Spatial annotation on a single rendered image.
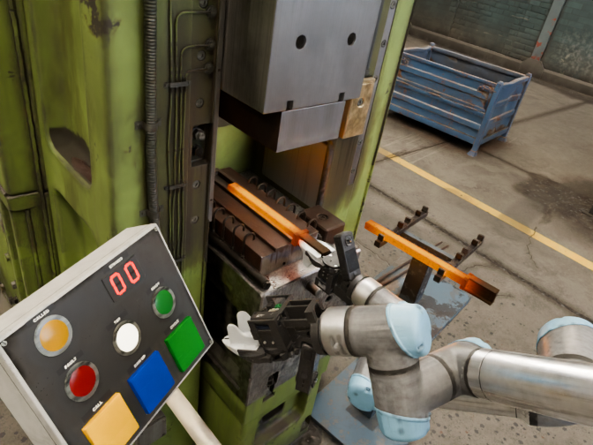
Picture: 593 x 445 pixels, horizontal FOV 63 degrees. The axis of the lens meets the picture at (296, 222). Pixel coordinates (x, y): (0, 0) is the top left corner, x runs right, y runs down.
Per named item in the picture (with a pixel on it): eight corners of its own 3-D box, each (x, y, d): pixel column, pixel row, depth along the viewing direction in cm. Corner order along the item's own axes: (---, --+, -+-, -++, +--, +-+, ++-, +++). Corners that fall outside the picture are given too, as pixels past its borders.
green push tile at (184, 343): (205, 346, 95) (190, 315, 93) (184, 372, 89) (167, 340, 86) (198, 346, 96) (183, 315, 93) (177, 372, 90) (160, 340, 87)
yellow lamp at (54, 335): (76, 345, 70) (73, 324, 68) (42, 359, 68) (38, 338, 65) (68, 332, 72) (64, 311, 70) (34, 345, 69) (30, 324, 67)
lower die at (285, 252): (313, 252, 137) (319, 229, 132) (258, 277, 124) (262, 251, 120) (228, 187, 161) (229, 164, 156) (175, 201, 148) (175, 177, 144)
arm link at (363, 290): (367, 292, 109) (389, 280, 114) (352, 282, 111) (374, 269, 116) (360, 317, 113) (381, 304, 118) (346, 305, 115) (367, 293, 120)
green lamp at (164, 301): (179, 311, 89) (179, 293, 87) (156, 320, 87) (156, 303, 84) (170, 301, 91) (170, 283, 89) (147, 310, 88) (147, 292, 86)
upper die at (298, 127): (338, 138, 118) (346, 101, 113) (275, 153, 105) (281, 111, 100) (236, 82, 142) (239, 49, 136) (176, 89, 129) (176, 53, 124)
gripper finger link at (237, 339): (213, 318, 84) (257, 316, 80) (226, 345, 86) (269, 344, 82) (204, 329, 82) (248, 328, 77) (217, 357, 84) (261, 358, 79)
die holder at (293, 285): (334, 351, 167) (362, 248, 143) (246, 407, 143) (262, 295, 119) (237, 264, 198) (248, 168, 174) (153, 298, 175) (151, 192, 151)
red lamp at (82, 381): (103, 389, 73) (101, 371, 71) (71, 405, 70) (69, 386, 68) (94, 376, 75) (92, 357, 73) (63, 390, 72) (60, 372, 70)
